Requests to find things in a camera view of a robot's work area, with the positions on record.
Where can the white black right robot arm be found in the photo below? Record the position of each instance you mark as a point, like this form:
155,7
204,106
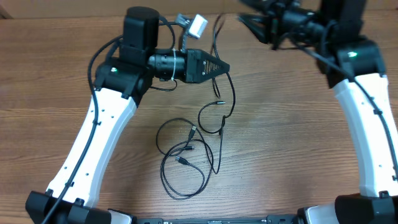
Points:
356,72

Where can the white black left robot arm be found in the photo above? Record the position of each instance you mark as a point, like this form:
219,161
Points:
117,86

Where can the brown cardboard box wall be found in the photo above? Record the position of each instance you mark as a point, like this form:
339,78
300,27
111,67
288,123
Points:
28,9

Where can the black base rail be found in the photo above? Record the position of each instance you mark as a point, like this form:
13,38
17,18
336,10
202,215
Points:
211,220

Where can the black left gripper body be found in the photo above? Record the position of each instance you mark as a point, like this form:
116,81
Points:
190,66

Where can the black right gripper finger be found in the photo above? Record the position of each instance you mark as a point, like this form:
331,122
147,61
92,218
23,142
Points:
258,25
258,5

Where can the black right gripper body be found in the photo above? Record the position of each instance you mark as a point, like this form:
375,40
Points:
278,21

